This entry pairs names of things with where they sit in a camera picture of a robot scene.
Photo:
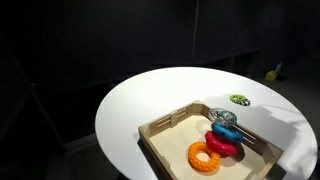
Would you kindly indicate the wooden tray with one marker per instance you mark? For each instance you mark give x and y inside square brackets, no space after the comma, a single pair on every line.
[196,142]

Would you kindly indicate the yellow object in background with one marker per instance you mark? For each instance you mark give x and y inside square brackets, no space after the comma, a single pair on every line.
[271,75]

